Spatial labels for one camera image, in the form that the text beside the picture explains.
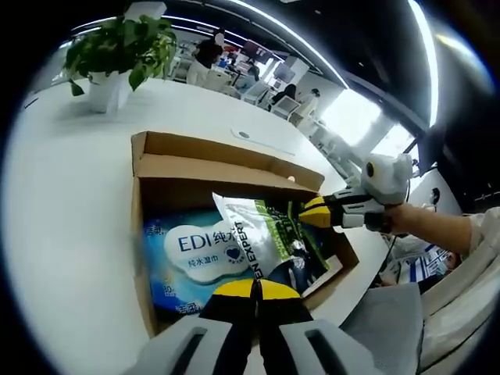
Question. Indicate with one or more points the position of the green potted plant white pot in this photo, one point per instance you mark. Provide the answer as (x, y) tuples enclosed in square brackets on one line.
[(117, 43)]

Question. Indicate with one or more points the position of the person's right hand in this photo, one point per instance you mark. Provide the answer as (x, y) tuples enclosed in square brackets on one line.
[(398, 220)]

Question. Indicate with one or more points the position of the blue wet wipes packet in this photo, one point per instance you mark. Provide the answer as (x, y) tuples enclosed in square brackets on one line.
[(183, 273)]

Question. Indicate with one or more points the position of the grey mesh office chair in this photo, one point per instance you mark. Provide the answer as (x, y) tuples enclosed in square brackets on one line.
[(386, 324)]

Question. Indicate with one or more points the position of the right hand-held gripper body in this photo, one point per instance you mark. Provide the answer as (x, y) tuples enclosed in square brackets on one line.
[(390, 179)]

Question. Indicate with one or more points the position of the ceiling light strip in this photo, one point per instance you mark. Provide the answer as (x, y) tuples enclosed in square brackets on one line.
[(429, 58)]

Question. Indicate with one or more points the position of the blue white wall poster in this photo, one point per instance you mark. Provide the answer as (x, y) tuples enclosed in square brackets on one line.
[(414, 269)]

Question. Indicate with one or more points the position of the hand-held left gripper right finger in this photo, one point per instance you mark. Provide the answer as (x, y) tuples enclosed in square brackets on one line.
[(285, 332)]

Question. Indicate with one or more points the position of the white office chair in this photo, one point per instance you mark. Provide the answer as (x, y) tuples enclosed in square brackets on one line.
[(287, 108), (258, 91)]

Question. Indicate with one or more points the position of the brown cardboard shoe box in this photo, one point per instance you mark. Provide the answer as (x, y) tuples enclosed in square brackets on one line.
[(218, 156)]

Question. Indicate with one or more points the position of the white green soft pouch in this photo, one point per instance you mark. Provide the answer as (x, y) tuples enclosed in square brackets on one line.
[(250, 226)]

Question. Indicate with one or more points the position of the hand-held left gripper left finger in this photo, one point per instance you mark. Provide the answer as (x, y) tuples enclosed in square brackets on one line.
[(226, 328)]

